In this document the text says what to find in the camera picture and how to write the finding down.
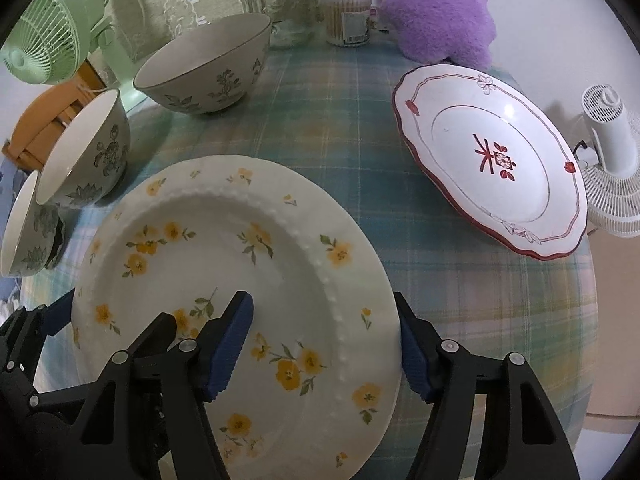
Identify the white desk fan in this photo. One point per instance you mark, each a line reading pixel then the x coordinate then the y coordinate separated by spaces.
pixel 615 145

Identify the yellow floral white plate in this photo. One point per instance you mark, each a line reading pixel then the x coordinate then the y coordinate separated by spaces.
pixel 200 260

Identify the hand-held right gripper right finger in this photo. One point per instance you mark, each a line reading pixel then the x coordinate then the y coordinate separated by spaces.
pixel 415 355

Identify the large floral ceramic bowl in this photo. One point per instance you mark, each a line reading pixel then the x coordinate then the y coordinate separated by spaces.
pixel 200 55

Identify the small floral ceramic bowl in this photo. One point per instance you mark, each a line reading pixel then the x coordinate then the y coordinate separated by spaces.
pixel 35 240

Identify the purple plush toy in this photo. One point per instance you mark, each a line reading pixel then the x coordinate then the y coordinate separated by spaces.
pixel 435 10

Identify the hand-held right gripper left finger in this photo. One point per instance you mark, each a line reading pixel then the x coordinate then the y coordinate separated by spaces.
pixel 230 345

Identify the cotton swab container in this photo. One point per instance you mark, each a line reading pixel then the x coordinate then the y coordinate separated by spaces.
pixel 345 15

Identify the medium floral ceramic bowl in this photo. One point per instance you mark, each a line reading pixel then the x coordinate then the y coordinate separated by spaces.
pixel 100 160

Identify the glass jar with lid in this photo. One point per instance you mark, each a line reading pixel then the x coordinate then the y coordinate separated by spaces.
pixel 280 0

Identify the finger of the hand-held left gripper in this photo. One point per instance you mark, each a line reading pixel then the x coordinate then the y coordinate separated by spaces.
pixel 57 312

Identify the red-rimmed white plate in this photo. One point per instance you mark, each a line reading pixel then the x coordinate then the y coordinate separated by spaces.
pixel 525 180

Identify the green desk fan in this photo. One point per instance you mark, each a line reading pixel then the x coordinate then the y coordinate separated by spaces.
pixel 40 45

